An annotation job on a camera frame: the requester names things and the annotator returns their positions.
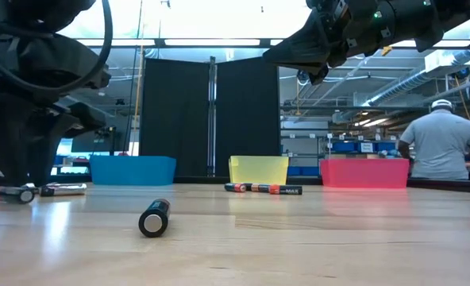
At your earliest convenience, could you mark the shelf with blue bins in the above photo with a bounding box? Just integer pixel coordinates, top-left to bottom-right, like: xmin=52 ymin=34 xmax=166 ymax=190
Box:
xmin=282 ymin=133 xmax=399 ymax=178

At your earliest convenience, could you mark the blue plastic bin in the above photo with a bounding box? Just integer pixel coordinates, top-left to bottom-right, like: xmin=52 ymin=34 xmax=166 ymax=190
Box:
xmin=89 ymin=155 xmax=177 ymax=187

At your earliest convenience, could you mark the person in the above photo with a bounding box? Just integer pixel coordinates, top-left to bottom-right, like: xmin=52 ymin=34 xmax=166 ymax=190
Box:
xmin=397 ymin=99 xmax=470 ymax=180

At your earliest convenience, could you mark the black divider panel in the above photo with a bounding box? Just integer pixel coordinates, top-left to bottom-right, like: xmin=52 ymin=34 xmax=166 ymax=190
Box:
xmin=214 ymin=56 xmax=282 ymax=178
xmin=139 ymin=58 xmax=211 ymax=178

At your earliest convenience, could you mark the silver ventilation duct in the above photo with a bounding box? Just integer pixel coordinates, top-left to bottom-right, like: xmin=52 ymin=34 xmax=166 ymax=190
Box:
xmin=361 ymin=49 xmax=470 ymax=108

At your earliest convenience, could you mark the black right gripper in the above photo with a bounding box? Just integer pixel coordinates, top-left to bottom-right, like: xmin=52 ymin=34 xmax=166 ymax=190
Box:
xmin=262 ymin=0 xmax=399 ymax=86

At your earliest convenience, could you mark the red plastic bin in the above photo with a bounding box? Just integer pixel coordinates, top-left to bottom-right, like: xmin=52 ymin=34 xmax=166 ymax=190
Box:
xmin=319 ymin=158 xmax=410 ymax=189

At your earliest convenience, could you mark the yellow plastic bin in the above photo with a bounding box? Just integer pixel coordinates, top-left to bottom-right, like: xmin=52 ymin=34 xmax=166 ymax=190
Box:
xmin=228 ymin=155 xmax=290 ymax=186

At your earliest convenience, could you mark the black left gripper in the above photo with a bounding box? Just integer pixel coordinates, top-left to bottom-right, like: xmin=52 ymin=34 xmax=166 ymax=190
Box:
xmin=0 ymin=35 xmax=112 ymax=187

